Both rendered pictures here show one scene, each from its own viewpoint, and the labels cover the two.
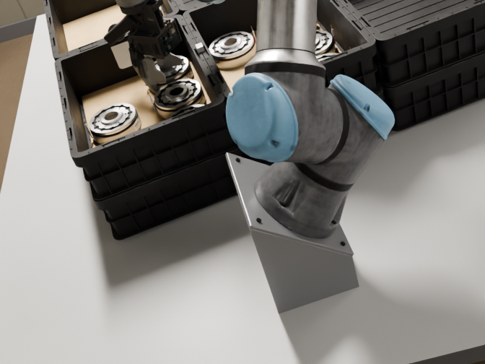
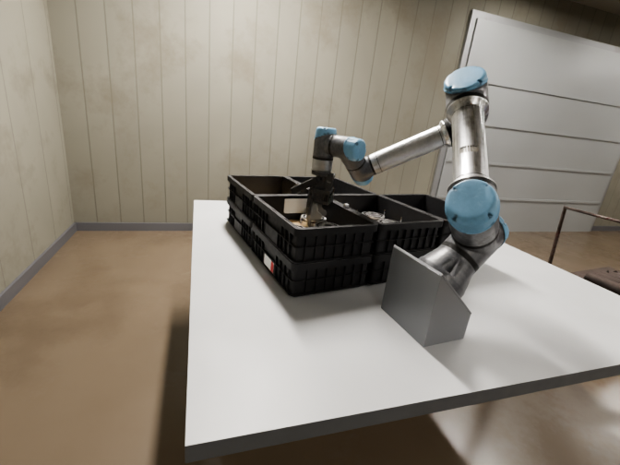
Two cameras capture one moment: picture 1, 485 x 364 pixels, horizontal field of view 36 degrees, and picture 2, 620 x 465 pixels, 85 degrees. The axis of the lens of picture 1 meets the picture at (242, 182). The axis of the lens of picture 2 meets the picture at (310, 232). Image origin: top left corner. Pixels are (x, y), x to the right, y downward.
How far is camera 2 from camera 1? 0.82 m
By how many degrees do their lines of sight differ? 30
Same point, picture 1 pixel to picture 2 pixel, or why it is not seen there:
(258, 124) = (478, 204)
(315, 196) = (465, 269)
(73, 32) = not seen: hidden behind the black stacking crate
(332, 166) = (479, 253)
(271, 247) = (444, 293)
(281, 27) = (480, 164)
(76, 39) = not seen: hidden behind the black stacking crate
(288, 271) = (442, 315)
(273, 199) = (441, 267)
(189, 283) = (351, 325)
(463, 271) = (517, 338)
